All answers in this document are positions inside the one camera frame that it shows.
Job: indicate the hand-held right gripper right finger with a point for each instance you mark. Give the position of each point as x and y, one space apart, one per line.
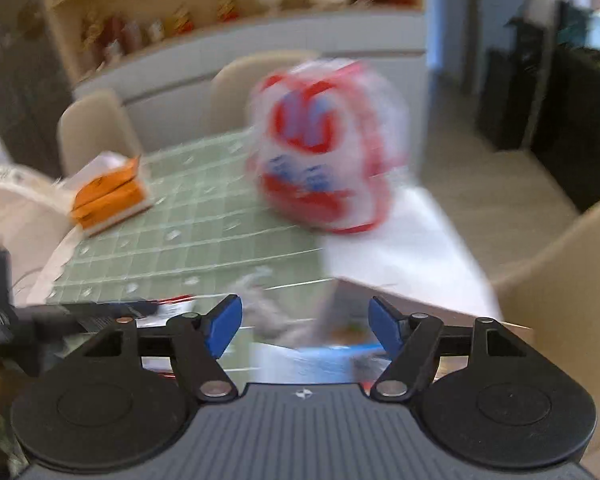
385 325

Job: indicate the black fish tank cabinet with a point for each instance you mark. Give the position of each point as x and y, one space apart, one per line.
585 110

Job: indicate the small black cabinet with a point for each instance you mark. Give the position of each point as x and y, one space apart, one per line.
510 100

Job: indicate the red figurine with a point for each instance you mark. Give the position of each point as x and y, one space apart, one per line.
179 21
227 10

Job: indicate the silver white snack packet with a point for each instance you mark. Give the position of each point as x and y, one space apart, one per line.
275 305

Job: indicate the white cardboard box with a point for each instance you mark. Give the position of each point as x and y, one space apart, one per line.
430 300

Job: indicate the beige dining chair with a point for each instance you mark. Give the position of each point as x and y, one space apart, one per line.
570 280
260 90
97 130

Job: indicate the red white rabbit bag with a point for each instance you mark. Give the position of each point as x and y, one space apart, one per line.
330 145

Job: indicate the green checkered tablecloth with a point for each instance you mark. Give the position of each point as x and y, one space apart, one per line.
205 240

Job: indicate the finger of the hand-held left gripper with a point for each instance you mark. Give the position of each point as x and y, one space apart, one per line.
80 316

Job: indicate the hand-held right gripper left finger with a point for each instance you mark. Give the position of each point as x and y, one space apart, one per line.
225 325

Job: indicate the white sideboard cabinet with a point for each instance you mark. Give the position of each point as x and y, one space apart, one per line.
280 35

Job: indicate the orange tissue box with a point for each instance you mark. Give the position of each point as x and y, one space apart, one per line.
112 197

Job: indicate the wooden wall shelf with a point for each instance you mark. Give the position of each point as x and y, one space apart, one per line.
230 5

